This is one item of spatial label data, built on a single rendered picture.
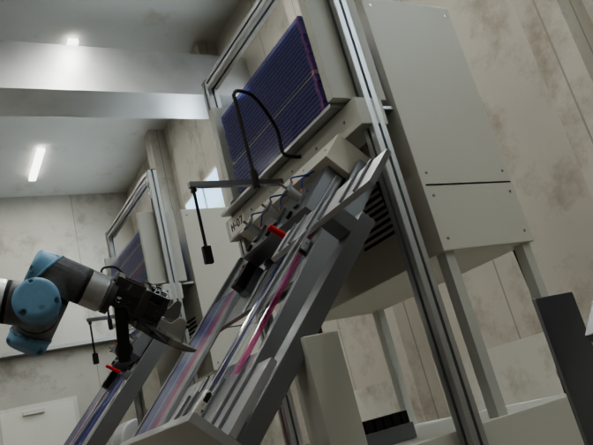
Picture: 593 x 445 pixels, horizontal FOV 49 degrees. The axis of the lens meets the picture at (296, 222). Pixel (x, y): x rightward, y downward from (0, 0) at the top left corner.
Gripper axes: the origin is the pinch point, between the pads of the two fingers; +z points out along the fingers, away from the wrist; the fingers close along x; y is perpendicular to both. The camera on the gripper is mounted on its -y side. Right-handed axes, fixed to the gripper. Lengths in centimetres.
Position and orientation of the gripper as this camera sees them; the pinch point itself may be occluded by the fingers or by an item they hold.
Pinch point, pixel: (191, 342)
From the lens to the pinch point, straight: 140.2
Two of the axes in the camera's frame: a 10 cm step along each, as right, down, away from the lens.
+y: 4.6, -8.9, -0.4
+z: 8.5, 4.3, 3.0
